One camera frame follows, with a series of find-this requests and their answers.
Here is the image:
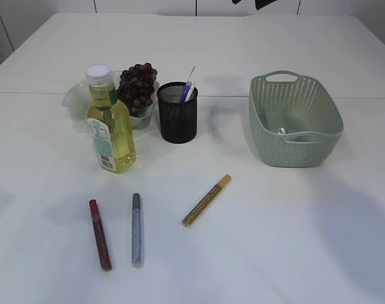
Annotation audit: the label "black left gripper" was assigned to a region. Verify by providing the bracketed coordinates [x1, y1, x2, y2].
[232, 0, 276, 10]

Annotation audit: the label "clear plastic ruler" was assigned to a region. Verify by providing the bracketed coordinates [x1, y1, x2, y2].
[186, 65, 196, 83]

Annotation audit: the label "pink capped scissors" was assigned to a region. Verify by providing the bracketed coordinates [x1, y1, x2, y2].
[185, 83, 195, 102]

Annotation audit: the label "blue capped scissors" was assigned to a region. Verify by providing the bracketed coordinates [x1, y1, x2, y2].
[180, 82, 192, 103]

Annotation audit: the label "clear plastic sheet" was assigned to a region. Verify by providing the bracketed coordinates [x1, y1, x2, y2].
[277, 127, 287, 135]

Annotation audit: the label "purple artificial grape bunch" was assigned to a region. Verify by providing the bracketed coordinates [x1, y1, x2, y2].
[117, 63, 158, 117]

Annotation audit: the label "gold glitter marker pen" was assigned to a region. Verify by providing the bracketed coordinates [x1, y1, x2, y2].
[182, 174, 232, 227]

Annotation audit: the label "yellow oil bottle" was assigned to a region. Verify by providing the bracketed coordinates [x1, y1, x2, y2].
[85, 64, 136, 174]

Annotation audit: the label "silver glitter marker pen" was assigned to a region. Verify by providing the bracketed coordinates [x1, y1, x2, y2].
[131, 193, 144, 268]

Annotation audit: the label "red glitter marker pen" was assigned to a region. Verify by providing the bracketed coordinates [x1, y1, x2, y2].
[89, 199, 112, 272]

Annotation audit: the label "green woven plastic basket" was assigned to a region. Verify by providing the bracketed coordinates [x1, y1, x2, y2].
[249, 70, 344, 168]

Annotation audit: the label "black mesh pen holder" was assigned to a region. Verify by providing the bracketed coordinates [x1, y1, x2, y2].
[156, 82, 198, 144]

